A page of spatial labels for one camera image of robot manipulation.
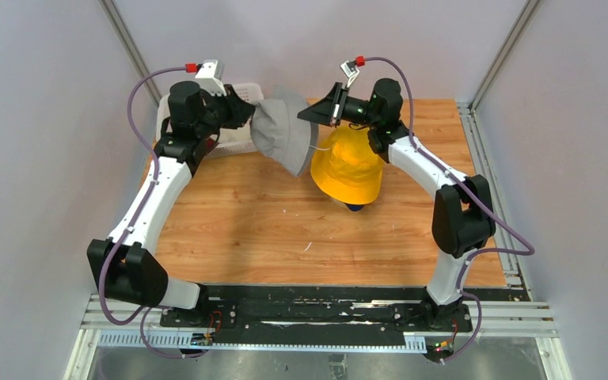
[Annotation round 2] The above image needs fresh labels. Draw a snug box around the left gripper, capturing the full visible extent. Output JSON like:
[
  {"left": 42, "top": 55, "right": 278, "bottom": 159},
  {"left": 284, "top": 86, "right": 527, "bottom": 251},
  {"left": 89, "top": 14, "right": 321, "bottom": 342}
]
[{"left": 194, "top": 84, "right": 254, "bottom": 139}]

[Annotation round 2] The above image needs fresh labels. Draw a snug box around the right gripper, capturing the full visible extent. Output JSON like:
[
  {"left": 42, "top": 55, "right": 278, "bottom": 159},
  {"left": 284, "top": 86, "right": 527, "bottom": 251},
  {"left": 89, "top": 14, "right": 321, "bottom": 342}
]
[{"left": 298, "top": 83, "right": 379, "bottom": 129}]

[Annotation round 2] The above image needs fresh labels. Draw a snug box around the grey hat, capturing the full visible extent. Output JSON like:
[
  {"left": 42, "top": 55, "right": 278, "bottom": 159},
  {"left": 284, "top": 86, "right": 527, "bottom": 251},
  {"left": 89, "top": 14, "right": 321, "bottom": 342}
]
[{"left": 250, "top": 85, "right": 319, "bottom": 177}]

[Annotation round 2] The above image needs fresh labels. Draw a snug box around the yellow hat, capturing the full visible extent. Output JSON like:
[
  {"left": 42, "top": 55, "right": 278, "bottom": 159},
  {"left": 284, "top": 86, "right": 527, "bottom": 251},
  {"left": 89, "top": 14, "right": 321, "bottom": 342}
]
[{"left": 310, "top": 124, "right": 385, "bottom": 206}]

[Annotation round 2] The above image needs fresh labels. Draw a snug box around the blue hat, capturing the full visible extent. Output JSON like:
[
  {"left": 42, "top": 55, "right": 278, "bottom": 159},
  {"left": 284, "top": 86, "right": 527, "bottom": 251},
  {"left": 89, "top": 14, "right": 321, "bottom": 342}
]
[{"left": 345, "top": 203, "right": 367, "bottom": 212}]

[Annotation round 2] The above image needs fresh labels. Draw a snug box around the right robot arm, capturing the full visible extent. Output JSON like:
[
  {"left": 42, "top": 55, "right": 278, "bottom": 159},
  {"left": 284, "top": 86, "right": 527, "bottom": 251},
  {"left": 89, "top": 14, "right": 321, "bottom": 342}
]
[{"left": 298, "top": 78, "right": 496, "bottom": 330}]

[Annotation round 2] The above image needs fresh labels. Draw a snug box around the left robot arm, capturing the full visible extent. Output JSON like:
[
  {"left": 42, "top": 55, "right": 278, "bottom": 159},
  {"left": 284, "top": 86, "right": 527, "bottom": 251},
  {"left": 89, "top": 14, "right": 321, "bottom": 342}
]
[{"left": 87, "top": 80, "right": 255, "bottom": 327}]

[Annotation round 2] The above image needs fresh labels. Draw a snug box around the white plastic basket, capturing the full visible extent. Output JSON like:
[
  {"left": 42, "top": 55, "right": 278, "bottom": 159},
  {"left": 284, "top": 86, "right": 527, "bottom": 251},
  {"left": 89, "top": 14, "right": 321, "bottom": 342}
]
[{"left": 155, "top": 82, "right": 264, "bottom": 158}]

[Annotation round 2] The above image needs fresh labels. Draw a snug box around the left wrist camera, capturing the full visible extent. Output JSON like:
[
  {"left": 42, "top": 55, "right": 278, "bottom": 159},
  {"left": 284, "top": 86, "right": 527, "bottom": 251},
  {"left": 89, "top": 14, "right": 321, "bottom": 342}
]
[{"left": 194, "top": 59, "right": 226, "bottom": 97}]

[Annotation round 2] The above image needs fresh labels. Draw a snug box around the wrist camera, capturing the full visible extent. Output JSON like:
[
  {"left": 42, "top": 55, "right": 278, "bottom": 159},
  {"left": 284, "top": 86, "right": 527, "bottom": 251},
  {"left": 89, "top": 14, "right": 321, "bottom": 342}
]
[
  {"left": 194, "top": 59, "right": 226, "bottom": 97},
  {"left": 340, "top": 60, "right": 359, "bottom": 89}
]

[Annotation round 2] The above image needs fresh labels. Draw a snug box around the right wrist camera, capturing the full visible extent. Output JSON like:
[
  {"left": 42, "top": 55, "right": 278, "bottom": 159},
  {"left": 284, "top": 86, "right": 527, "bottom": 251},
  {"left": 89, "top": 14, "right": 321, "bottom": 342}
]
[{"left": 340, "top": 60, "right": 359, "bottom": 89}]

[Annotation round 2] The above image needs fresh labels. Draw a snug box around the left aluminium frame post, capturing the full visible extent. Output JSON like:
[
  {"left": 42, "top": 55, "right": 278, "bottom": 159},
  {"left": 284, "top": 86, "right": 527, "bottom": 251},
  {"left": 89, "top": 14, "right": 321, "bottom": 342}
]
[{"left": 98, "top": 0, "right": 151, "bottom": 79}]

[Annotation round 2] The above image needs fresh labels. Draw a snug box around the aluminium frame post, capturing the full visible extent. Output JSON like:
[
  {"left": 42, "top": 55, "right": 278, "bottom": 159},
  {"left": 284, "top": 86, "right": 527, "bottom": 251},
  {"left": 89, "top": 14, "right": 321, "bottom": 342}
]
[
  {"left": 98, "top": 0, "right": 151, "bottom": 79},
  {"left": 468, "top": 0, "right": 542, "bottom": 112}
]

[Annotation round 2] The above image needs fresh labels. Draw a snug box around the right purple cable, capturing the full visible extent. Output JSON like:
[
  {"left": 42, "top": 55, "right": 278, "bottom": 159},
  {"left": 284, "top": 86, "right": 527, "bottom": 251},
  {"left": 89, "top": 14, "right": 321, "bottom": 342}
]
[{"left": 354, "top": 55, "right": 536, "bottom": 364}]

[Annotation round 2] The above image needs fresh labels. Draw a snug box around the purple cable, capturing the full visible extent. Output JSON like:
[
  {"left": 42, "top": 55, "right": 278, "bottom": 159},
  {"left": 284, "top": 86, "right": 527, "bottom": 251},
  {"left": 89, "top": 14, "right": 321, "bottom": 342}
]
[
  {"left": 97, "top": 63, "right": 219, "bottom": 360},
  {"left": 354, "top": 55, "right": 536, "bottom": 364}
]

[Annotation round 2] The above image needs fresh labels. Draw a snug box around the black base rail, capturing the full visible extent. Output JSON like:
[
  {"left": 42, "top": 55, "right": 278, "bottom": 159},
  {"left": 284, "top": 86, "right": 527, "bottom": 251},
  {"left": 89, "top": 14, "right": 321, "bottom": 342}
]
[{"left": 81, "top": 282, "right": 557, "bottom": 363}]

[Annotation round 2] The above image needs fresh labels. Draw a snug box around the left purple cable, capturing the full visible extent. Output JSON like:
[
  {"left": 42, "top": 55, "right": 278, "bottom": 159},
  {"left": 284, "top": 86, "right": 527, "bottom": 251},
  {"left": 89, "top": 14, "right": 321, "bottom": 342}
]
[{"left": 97, "top": 63, "right": 219, "bottom": 360}]

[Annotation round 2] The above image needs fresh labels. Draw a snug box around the right aluminium frame post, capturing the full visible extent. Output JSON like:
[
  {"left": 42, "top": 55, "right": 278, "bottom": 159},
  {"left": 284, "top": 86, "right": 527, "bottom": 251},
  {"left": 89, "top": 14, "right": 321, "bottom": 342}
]
[{"left": 468, "top": 0, "right": 542, "bottom": 112}]

